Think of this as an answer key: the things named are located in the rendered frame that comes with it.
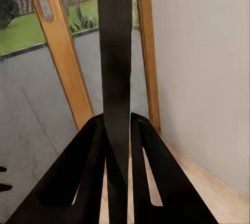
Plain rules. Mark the door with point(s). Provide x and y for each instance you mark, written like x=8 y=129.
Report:
x=51 y=84

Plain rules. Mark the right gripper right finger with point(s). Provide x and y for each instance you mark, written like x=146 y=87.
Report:
x=181 y=202

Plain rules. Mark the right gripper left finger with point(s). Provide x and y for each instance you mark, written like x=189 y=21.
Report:
x=70 y=192

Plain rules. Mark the poster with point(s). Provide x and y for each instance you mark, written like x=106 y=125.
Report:
x=115 y=27

